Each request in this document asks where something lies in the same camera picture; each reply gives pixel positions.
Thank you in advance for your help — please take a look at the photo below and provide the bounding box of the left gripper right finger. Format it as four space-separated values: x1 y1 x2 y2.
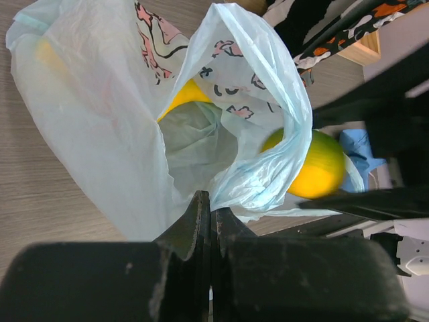
211 208 410 321

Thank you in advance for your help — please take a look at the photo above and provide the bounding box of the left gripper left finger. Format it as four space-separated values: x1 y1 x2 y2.
1 191 210 321

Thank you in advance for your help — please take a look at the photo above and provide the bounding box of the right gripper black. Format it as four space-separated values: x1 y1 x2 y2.
299 44 428 221

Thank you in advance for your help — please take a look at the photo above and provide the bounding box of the green fake lime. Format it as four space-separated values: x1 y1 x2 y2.
260 127 346 199

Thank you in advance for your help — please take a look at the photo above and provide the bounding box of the light blue plastic bag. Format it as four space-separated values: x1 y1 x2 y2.
5 0 366 242

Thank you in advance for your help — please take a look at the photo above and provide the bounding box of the yellow fake banana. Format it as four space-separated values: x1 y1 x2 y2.
36 38 68 74
157 79 212 122

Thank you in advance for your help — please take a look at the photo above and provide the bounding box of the camouflage patterned fabric bag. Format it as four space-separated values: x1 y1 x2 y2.
263 0 427 87

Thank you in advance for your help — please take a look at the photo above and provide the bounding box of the blue cloth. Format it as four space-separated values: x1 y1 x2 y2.
339 129 386 193

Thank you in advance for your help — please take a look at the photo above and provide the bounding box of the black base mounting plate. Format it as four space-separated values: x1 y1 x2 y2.
265 215 365 237

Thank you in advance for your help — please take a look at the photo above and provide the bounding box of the wooden rack frame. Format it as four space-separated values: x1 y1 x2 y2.
338 31 381 66

